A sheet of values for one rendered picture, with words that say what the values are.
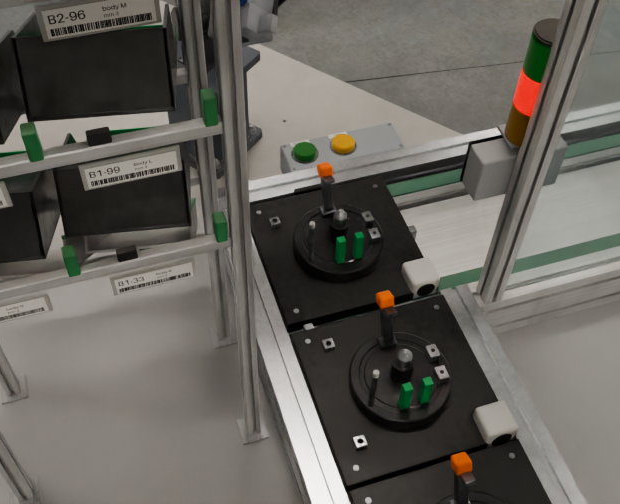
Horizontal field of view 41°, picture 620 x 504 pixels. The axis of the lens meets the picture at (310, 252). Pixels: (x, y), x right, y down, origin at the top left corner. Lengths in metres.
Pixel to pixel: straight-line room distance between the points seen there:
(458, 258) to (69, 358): 0.64
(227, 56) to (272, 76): 1.06
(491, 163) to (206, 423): 0.56
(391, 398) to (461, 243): 0.37
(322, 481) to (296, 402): 0.12
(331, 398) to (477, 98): 2.09
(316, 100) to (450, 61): 1.59
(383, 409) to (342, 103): 0.76
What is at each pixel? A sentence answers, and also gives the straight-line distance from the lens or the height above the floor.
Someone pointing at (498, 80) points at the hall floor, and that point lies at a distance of 3.19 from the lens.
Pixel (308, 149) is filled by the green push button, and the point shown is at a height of 0.97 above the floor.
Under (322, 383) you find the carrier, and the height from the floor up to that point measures 0.97.
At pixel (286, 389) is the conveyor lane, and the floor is 0.96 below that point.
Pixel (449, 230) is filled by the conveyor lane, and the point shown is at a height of 0.92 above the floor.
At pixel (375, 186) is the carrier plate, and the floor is 0.97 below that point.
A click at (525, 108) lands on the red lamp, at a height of 1.32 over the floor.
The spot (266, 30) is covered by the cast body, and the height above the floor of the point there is 1.41.
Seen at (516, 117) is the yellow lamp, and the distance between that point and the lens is 1.03.
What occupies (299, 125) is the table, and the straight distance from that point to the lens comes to 1.63.
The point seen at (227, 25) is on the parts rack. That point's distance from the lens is 0.68.
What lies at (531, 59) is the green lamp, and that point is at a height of 1.39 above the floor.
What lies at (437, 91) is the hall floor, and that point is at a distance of 3.09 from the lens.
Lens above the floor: 1.97
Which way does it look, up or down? 51 degrees down
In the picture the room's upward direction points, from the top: 2 degrees clockwise
